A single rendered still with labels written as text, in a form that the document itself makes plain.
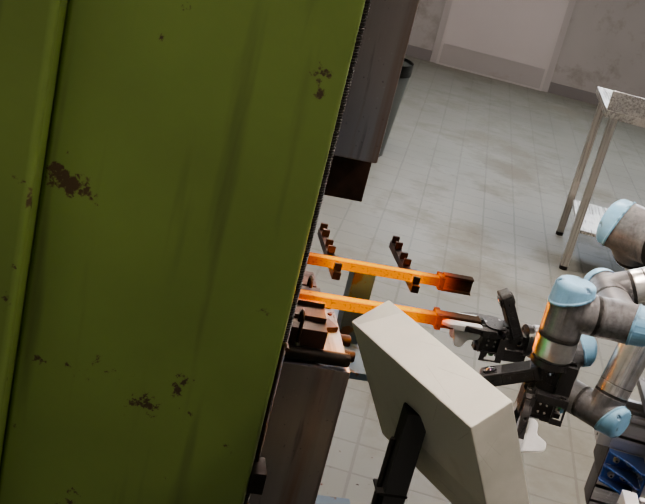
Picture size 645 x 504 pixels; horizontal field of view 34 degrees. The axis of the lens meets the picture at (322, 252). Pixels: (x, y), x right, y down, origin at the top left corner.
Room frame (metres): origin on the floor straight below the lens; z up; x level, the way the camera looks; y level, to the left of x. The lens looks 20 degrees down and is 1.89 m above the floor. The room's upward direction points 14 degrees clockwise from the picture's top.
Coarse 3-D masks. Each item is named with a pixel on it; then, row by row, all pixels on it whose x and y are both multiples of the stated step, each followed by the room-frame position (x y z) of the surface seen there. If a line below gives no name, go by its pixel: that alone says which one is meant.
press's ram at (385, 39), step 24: (384, 0) 1.95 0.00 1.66; (408, 0) 1.95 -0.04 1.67; (384, 24) 1.95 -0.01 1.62; (408, 24) 1.96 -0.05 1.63; (360, 48) 1.94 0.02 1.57; (384, 48) 1.95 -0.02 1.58; (360, 72) 1.95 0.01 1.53; (384, 72) 1.95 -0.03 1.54; (360, 96) 1.95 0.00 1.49; (384, 96) 1.96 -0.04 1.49; (360, 120) 1.95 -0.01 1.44; (384, 120) 1.96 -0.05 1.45; (336, 144) 1.94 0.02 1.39; (360, 144) 1.95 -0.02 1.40
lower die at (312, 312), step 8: (304, 288) 2.18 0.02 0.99; (312, 288) 2.19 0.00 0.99; (304, 304) 2.10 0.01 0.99; (312, 304) 2.10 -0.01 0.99; (320, 304) 2.10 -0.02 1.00; (296, 312) 2.05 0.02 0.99; (312, 312) 2.07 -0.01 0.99; (320, 312) 2.08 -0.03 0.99; (296, 320) 2.03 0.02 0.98; (312, 320) 2.05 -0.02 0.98; (320, 320) 2.05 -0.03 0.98; (296, 328) 2.00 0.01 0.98; (304, 328) 2.00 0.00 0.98; (312, 328) 2.01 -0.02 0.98; (320, 328) 2.02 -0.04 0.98; (296, 336) 2.00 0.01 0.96; (304, 336) 2.00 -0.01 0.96; (312, 336) 2.00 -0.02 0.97; (320, 336) 2.01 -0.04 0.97; (304, 344) 2.00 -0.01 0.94; (312, 344) 2.00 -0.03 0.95; (320, 344) 2.01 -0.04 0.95
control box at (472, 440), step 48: (384, 336) 1.62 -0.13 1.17; (432, 336) 1.61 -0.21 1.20; (384, 384) 1.65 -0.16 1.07; (432, 384) 1.50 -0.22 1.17; (480, 384) 1.48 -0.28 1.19; (384, 432) 1.74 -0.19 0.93; (432, 432) 1.54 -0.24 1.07; (480, 432) 1.41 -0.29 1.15; (432, 480) 1.62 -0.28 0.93; (480, 480) 1.44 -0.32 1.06
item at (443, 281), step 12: (312, 252) 2.56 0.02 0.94; (312, 264) 2.53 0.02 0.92; (324, 264) 2.54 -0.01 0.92; (348, 264) 2.55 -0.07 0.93; (360, 264) 2.56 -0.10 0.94; (372, 264) 2.58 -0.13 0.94; (384, 276) 2.57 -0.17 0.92; (396, 276) 2.57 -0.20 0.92; (408, 276) 2.58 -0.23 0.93; (420, 276) 2.59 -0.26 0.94; (432, 276) 2.60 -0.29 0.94; (444, 276) 2.60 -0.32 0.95; (456, 276) 2.62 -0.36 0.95; (468, 276) 2.64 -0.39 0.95; (444, 288) 2.61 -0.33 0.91; (456, 288) 2.62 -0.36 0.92; (468, 288) 2.62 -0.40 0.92
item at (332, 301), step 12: (324, 300) 2.11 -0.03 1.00; (336, 300) 2.12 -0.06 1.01; (348, 300) 2.13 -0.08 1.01; (360, 300) 2.15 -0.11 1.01; (360, 312) 2.13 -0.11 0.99; (408, 312) 2.15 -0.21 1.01; (420, 312) 2.16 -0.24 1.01; (432, 312) 2.18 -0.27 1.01; (444, 312) 2.18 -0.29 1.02; (432, 324) 2.16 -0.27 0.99
